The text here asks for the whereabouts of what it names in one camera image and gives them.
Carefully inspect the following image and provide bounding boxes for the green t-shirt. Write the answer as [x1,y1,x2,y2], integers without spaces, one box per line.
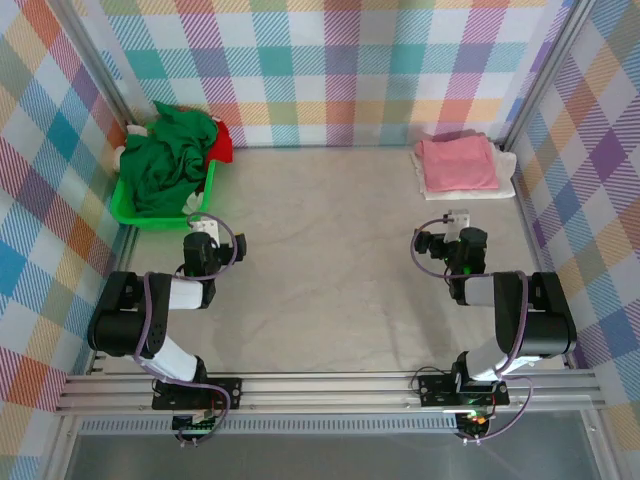
[119,100,219,219]

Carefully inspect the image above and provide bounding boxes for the crumpled white t-shirt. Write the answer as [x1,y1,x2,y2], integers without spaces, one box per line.
[110,123,206,214]

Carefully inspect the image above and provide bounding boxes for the green plastic basket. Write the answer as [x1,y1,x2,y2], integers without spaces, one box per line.
[109,159,217,232]

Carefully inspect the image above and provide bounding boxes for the folded pink t-shirt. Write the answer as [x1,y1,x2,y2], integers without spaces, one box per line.
[415,137,501,193]

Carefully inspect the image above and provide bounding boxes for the folded white t-shirt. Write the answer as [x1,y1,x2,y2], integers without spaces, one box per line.
[409,147,519,201]

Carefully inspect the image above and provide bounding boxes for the red t-shirt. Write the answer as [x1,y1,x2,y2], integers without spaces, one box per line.
[202,119,235,174]

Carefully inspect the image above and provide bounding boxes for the beige wrinkled table cover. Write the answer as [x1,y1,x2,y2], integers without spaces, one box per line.
[122,147,551,374]

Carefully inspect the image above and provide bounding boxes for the green circuit board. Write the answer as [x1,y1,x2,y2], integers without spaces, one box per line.
[457,409,494,436]
[172,412,224,434]

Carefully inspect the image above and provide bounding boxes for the grey metal sheet panel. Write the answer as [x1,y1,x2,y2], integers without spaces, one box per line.
[47,409,614,480]

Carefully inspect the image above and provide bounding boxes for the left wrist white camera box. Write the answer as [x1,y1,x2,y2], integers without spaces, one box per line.
[191,218,221,246]

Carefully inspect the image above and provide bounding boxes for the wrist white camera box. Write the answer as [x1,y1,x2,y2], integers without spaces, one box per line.
[446,209,472,239]
[191,218,221,246]

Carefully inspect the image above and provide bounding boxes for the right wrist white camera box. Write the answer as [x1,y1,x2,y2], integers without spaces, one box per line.
[446,209,472,239]

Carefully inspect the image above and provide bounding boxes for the aluminium frame side bar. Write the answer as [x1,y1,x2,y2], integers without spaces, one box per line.
[512,159,574,371]
[85,224,141,375]

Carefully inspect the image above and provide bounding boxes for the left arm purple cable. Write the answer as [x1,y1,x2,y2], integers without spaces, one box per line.
[132,212,239,446]

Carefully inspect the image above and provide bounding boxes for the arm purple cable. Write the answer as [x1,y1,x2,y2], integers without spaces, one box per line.
[410,213,534,444]
[132,212,239,446]

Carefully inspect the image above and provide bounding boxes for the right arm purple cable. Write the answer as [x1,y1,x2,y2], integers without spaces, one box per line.
[410,213,534,444]

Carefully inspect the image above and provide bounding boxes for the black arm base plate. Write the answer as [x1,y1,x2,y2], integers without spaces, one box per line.
[417,372,511,407]
[151,377,244,411]

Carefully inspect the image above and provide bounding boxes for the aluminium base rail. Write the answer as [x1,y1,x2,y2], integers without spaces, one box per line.
[54,372,606,414]

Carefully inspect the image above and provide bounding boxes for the aluminium frame post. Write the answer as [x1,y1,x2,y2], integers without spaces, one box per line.
[62,0,139,129]
[499,0,596,151]

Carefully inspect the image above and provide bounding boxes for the grey slotted cable duct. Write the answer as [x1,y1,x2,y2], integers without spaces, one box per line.
[79,417,461,436]

